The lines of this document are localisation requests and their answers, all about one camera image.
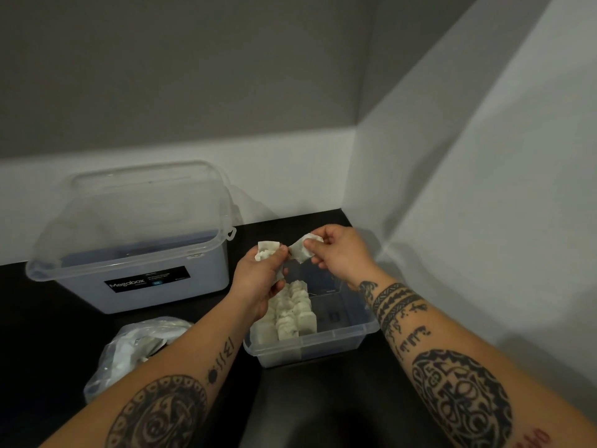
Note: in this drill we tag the person's left hand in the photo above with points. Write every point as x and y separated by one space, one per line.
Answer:
256 279

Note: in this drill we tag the person's right hand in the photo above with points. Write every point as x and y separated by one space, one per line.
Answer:
345 254

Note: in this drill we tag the rows of white tea bags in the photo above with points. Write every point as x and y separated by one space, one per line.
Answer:
287 317

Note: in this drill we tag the small clear plastic bin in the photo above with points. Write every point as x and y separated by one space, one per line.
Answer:
336 345

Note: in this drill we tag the clear plastic bag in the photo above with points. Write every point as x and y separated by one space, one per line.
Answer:
100 377

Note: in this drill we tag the person's left forearm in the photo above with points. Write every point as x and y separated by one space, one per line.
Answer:
154 387

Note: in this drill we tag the person's right forearm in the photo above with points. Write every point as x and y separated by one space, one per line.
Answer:
475 382

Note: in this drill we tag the clear storage box lid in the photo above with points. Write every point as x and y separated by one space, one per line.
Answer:
140 205

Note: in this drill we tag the large clear storage box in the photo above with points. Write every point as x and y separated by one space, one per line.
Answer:
84 293

